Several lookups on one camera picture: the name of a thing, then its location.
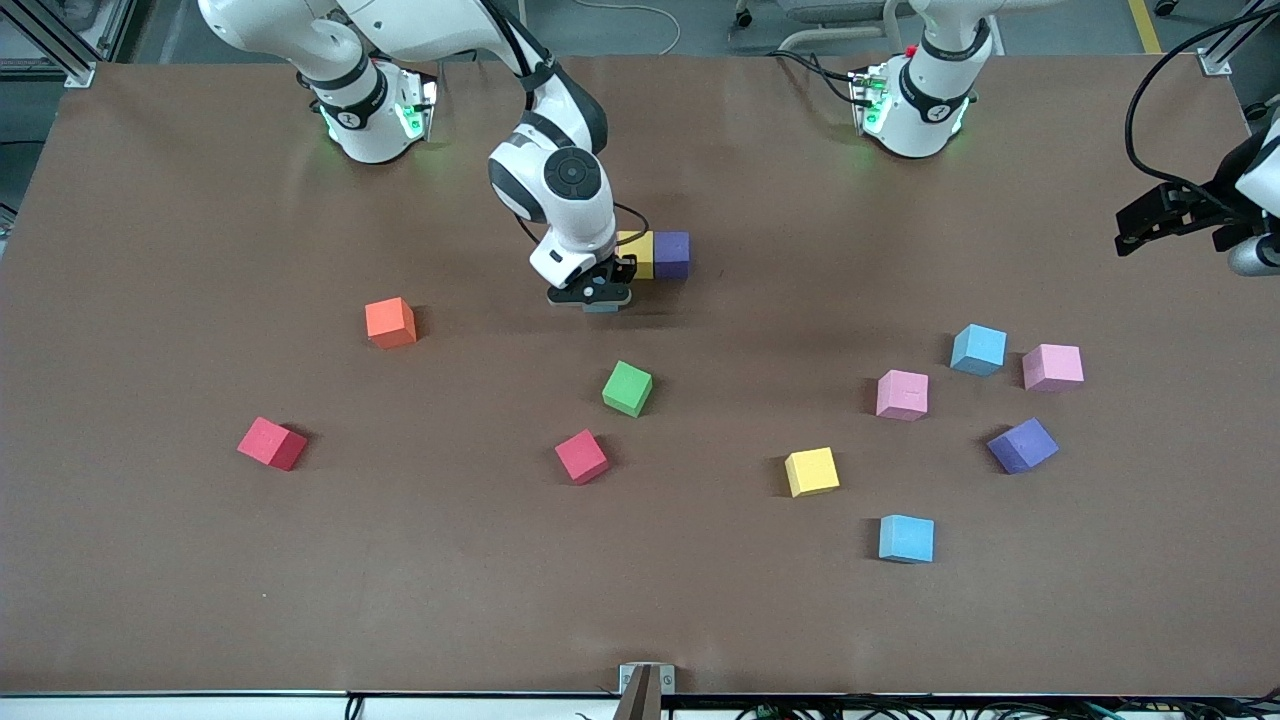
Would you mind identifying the metal table edge bracket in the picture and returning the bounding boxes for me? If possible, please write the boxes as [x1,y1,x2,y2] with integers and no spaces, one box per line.
[613,662,676,720]

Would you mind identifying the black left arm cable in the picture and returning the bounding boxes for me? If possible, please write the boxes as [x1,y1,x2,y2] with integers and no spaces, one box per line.
[1125,10,1261,196]

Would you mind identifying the purple foam cube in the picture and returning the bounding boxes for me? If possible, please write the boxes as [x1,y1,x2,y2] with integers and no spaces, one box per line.
[653,231,691,280]
[987,417,1060,475]

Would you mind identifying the aluminium frame post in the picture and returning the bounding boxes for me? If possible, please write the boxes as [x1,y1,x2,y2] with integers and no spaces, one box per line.
[0,0,98,89]
[1197,0,1280,79]

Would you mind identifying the white tubular stand legs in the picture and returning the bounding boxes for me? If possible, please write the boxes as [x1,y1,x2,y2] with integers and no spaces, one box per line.
[775,0,916,56]

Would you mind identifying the yellow foam cube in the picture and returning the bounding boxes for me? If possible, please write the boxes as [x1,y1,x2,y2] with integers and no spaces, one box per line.
[785,447,841,498]
[617,231,655,281]

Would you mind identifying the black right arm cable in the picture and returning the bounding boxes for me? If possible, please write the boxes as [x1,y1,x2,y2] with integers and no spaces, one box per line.
[480,0,651,236]

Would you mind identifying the black left base cable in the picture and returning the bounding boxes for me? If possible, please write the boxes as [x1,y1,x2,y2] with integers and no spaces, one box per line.
[765,50,863,106]

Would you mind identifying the white table edge rail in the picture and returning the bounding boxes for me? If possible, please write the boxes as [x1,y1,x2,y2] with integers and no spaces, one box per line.
[0,690,1280,720]

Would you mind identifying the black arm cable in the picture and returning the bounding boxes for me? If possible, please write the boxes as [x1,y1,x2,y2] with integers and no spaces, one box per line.
[480,0,651,236]
[1125,10,1261,196]

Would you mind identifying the pink foam cube with slit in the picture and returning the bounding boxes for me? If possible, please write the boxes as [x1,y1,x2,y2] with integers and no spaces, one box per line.
[876,370,930,422]

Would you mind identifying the red foam cube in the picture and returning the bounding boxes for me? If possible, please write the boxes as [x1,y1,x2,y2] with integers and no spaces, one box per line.
[555,429,610,486]
[237,417,310,472]

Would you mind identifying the white floor cable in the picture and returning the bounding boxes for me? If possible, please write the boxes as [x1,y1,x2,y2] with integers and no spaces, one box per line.
[585,0,683,58]

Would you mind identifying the green foam cube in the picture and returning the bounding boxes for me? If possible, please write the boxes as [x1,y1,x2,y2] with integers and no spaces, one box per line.
[602,361,654,418]

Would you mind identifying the orange foam cube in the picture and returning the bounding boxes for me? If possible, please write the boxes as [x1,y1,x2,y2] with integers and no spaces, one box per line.
[365,297,418,350]

